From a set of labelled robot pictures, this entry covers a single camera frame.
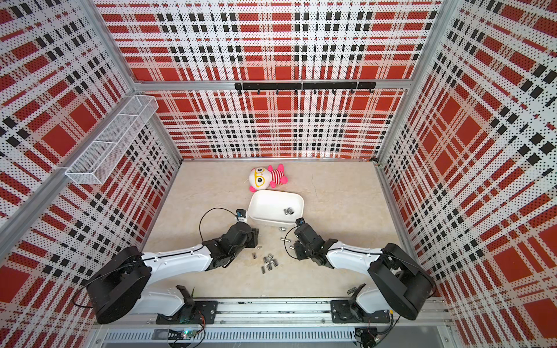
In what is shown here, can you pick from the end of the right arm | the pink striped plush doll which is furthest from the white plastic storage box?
the end of the right arm

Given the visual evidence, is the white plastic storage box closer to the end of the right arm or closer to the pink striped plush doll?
the pink striped plush doll

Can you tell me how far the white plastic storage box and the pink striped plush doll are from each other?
30mm

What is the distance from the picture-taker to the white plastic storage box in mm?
950

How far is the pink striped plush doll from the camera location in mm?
1061
